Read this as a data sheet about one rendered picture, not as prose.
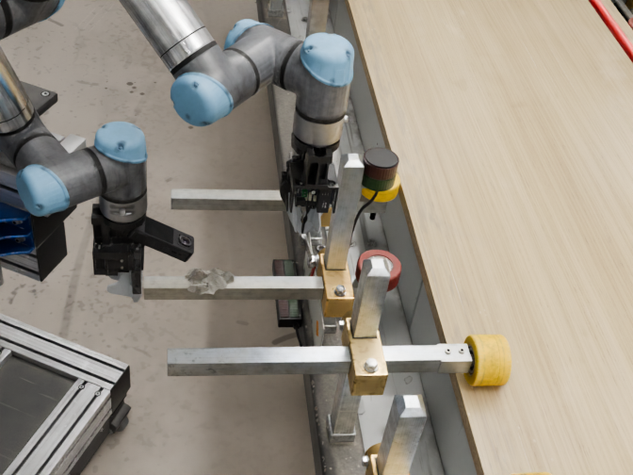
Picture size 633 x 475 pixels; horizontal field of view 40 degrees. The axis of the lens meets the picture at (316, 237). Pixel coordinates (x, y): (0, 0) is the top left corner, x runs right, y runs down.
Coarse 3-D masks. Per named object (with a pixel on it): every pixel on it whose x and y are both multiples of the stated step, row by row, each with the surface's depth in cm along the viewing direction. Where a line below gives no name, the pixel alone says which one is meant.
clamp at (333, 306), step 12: (324, 252) 162; (324, 264) 159; (324, 276) 157; (336, 276) 157; (348, 276) 157; (324, 288) 155; (348, 288) 155; (324, 300) 155; (336, 300) 153; (348, 300) 153; (324, 312) 155; (336, 312) 155
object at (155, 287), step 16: (144, 288) 151; (160, 288) 151; (176, 288) 152; (224, 288) 153; (240, 288) 154; (256, 288) 154; (272, 288) 154; (288, 288) 155; (304, 288) 155; (320, 288) 156; (352, 288) 157
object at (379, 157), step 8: (368, 152) 145; (376, 152) 145; (384, 152) 145; (392, 152) 145; (368, 160) 143; (376, 160) 143; (384, 160) 143; (392, 160) 144; (384, 168) 142; (368, 176) 144; (360, 192) 146; (376, 192) 149; (352, 232) 155
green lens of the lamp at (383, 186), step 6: (396, 174) 145; (366, 180) 144; (372, 180) 144; (378, 180) 144; (390, 180) 144; (366, 186) 145; (372, 186) 144; (378, 186) 144; (384, 186) 144; (390, 186) 145
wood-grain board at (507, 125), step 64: (384, 0) 233; (448, 0) 237; (512, 0) 241; (576, 0) 246; (384, 64) 208; (448, 64) 211; (512, 64) 215; (576, 64) 219; (384, 128) 188; (448, 128) 191; (512, 128) 194; (576, 128) 197; (448, 192) 174; (512, 192) 176; (576, 192) 179; (448, 256) 160; (512, 256) 162; (576, 256) 164; (448, 320) 148; (512, 320) 150; (576, 320) 151; (512, 384) 139; (576, 384) 141; (512, 448) 130; (576, 448) 131
